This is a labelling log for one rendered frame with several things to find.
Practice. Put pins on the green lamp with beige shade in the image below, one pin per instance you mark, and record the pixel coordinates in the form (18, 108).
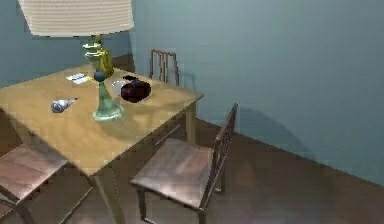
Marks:
(106, 100)

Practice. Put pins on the dark red round pot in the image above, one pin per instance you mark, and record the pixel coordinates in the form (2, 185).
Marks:
(135, 90)

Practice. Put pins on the light wooden table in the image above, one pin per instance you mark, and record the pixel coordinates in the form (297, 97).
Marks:
(76, 133)

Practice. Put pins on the grey cone-shaped object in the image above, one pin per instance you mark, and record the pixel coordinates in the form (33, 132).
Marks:
(60, 105)

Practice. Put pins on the white flat card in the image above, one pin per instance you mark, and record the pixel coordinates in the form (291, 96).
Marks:
(77, 78)

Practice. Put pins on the yellow-green bottle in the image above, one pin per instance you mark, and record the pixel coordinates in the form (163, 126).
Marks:
(106, 61)

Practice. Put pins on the brown wooden chair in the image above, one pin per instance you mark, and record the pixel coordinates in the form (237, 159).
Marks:
(180, 173)
(163, 65)
(23, 170)

